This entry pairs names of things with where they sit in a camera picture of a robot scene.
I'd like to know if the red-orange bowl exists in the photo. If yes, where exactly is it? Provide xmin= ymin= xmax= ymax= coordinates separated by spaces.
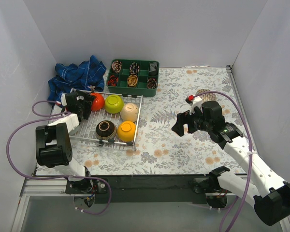
xmin=90 ymin=92 xmax=104 ymax=111

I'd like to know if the white patterned bowl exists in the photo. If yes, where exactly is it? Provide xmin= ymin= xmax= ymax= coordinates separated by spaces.
xmin=196 ymin=89 xmax=217 ymax=103

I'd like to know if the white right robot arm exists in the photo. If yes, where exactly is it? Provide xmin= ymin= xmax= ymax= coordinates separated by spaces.
xmin=172 ymin=96 xmax=290 ymax=226

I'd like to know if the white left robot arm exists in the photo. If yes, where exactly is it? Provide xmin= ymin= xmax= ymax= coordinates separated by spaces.
xmin=35 ymin=90 xmax=95 ymax=193

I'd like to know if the blue plaid cloth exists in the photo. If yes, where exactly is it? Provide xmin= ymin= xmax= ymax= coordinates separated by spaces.
xmin=48 ymin=55 xmax=106 ymax=101

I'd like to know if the lime green bowl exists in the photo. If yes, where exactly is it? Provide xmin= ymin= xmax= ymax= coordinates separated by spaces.
xmin=104 ymin=94 xmax=124 ymax=114

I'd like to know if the red black rolled tie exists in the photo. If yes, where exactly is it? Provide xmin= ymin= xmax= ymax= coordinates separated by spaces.
xmin=107 ymin=75 xmax=119 ymax=87

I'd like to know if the dark brown patterned bowl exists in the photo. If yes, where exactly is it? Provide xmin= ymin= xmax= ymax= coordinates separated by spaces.
xmin=95 ymin=120 xmax=117 ymax=140

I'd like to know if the pink black rolled tie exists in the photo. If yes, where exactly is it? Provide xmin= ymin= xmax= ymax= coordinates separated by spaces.
xmin=111 ymin=60 xmax=122 ymax=73

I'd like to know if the cream beige bowl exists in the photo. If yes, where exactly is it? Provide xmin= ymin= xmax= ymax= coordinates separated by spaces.
xmin=120 ymin=103 xmax=139 ymax=122

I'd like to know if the green compartment organizer box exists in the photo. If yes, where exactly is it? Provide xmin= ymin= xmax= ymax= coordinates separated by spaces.
xmin=105 ymin=59 xmax=160 ymax=97

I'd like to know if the brown black rolled tie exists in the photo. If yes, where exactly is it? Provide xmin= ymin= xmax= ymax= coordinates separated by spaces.
xmin=146 ymin=78 xmax=158 ymax=89

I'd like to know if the yellow rolled tie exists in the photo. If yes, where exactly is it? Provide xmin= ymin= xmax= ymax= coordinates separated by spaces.
xmin=127 ymin=74 xmax=138 ymax=87

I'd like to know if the yellow bowl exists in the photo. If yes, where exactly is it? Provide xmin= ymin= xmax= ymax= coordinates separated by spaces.
xmin=117 ymin=121 xmax=136 ymax=142

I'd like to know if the dark multicolour rolled tie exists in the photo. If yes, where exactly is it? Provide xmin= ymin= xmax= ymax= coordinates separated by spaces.
xmin=130 ymin=62 xmax=140 ymax=75

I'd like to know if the black folded item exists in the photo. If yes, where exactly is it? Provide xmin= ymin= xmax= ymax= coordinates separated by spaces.
xmin=148 ymin=62 xmax=158 ymax=76

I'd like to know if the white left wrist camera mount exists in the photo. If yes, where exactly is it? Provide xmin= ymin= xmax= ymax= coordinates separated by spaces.
xmin=55 ymin=93 xmax=67 ymax=107

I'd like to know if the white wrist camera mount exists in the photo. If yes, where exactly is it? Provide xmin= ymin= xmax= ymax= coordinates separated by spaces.
xmin=186 ymin=95 xmax=203 ymax=115
xmin=55 ymin=93 xmax=67 ymax=107

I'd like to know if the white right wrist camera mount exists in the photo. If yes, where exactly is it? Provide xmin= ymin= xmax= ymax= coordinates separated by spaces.
xmin=186 ymin=95 xmax=203 ymax=115

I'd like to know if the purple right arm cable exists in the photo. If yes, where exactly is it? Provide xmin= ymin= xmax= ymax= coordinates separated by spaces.
xmin=194 ymin=91 xmax=253 ymax=232

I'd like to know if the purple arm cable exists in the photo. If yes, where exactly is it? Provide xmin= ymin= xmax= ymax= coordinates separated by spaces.
xmin=194 ymin=91 xmax=253 ymax=232
xmin=6 ymin=101 xmax=112 ymax=216

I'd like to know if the metal wire dish rack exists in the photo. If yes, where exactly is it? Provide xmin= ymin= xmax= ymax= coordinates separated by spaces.
xmin=70 ymin=92 xmax=144 ymax=150

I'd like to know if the aluminium frame rail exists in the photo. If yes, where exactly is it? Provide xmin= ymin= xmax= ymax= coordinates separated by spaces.
xmin=226 ymin=65 xmax=256 ymax=150

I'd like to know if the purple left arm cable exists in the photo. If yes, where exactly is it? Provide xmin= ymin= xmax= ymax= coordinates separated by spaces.
xmin=6 ymin=101 xmax=112 ymax=216

